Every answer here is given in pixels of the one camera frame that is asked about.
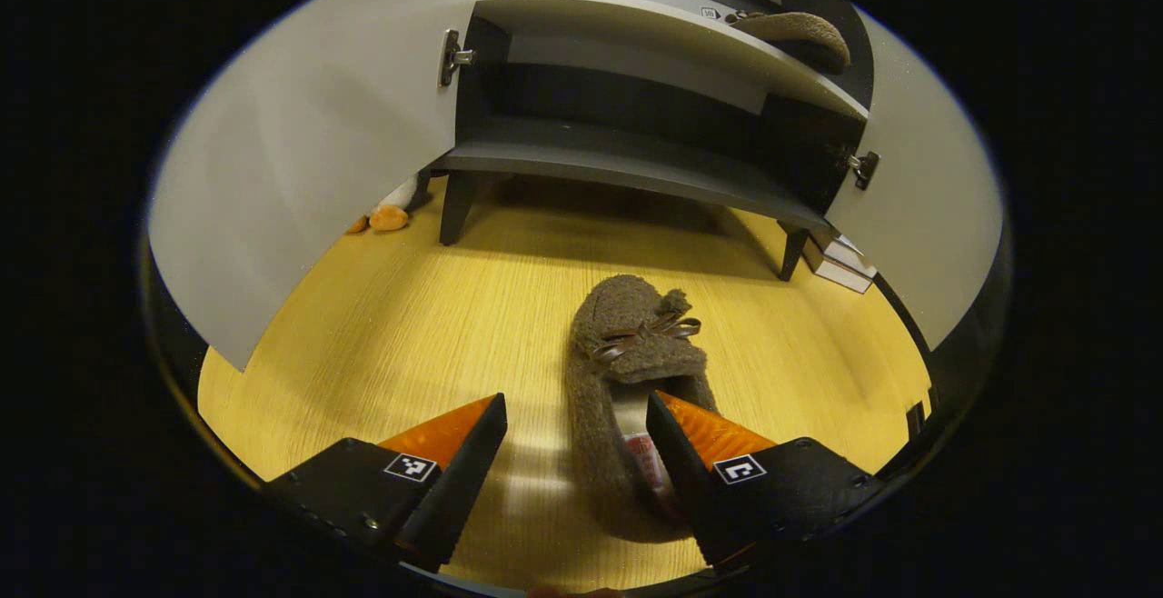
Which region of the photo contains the white cabinet door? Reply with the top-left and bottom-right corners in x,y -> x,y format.
822,7 -> 1005,354
148,0 -> 505,372

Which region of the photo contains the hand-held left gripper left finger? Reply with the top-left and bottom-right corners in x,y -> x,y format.
263,393 -> 508,573

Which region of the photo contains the plush toy with orange feet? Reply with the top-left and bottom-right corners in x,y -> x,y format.
348,175 -> 421,235

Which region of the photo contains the brown fuzzy shoe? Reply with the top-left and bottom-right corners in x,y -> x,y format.
727,12 -> 852,75
565,274 -> 719,544

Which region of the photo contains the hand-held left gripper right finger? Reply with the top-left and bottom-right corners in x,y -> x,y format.
645,389 -> 884,572

